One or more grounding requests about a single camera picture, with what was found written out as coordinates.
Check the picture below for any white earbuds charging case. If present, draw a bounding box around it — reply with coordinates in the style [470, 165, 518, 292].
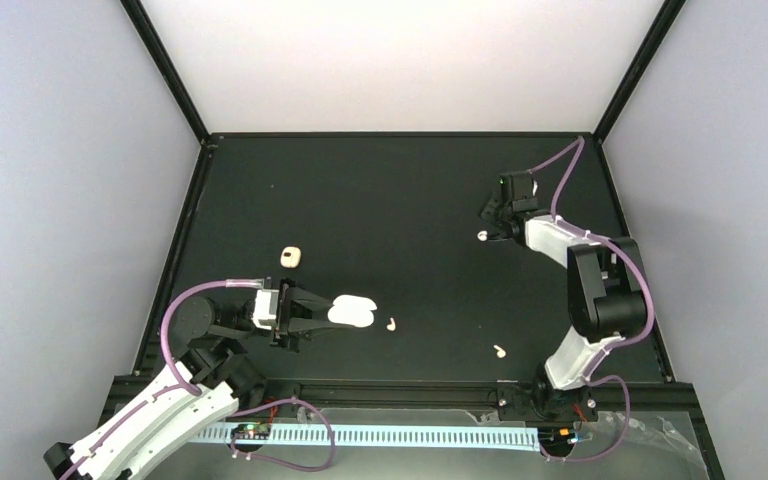
[327, 294, 377, 328]

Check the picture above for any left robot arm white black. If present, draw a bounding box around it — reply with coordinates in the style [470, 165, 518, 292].
[44, 278, 377, 479]

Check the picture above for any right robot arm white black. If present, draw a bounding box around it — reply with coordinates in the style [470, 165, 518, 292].
[477, 171, 654, 419]

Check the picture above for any beige small earbuds case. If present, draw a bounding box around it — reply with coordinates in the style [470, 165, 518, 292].
[280, 246, 302, 269]

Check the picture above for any left circuit board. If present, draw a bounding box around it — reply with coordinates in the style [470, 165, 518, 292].
[232, 423, 271, 441]

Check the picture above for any circuit board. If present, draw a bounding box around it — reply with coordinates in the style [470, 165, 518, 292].
[538, 428, 593, 445]
[232, 423, 271, 441]

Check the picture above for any right circuit board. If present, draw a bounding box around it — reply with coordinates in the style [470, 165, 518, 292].
[538, 428, 593, 445]

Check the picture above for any clear plastic sheet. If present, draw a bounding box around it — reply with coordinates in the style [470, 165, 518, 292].
[470, 410, 713, 479]

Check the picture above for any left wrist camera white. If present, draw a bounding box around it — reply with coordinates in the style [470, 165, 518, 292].
[251, 289, 280, 330]

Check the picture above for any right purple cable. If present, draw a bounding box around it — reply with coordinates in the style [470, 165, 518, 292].
[528, 136, 656, 464]

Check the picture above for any light blue slotted cable duct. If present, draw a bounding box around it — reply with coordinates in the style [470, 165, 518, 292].
[191, 423, 540, 452]

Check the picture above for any black front aluminium rail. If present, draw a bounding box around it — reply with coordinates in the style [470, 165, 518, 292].
[252, 379, 704, 426]

